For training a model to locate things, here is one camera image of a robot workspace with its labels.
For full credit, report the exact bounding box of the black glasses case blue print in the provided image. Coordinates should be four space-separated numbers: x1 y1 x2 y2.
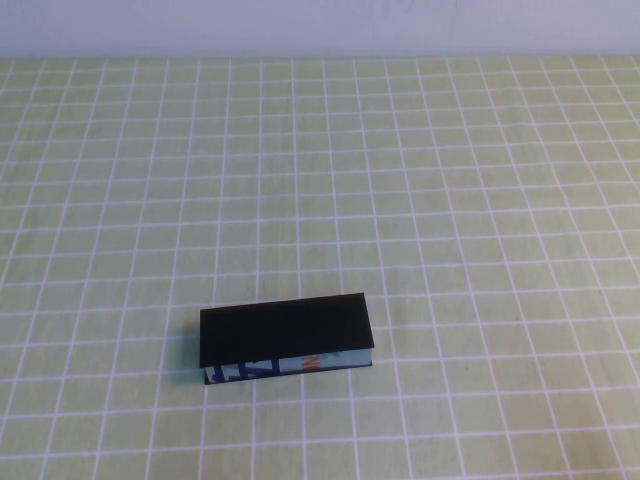
198 292 376 387

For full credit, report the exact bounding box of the green checkered tablecloth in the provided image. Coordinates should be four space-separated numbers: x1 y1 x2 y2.
0 55 640 480

